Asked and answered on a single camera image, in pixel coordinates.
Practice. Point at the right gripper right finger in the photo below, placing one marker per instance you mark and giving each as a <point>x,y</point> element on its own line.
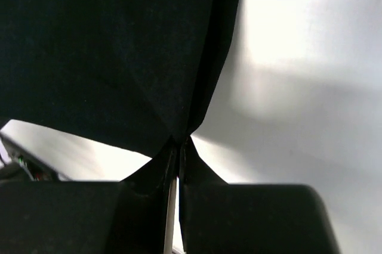
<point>219,217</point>

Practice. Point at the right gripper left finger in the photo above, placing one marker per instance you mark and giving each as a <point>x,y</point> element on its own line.
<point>44,212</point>

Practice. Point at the black t shirt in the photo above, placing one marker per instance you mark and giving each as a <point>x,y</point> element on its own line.
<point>130,73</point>

